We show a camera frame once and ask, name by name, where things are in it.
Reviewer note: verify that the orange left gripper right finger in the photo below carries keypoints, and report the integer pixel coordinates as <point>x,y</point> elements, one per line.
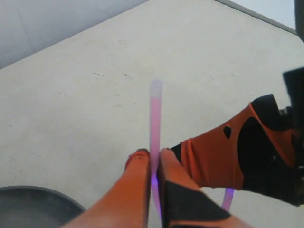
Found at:
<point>183,204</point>

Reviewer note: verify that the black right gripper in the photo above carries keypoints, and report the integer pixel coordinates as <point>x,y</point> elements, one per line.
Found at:
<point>257,149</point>

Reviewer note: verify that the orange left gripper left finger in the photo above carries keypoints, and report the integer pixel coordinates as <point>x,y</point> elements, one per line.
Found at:
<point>126,204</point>

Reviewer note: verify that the purple translucent ring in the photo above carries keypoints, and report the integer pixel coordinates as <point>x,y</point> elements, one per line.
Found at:
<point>155,130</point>

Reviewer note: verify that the round stainless steel plate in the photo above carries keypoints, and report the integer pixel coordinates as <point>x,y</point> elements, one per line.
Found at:
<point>36,207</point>

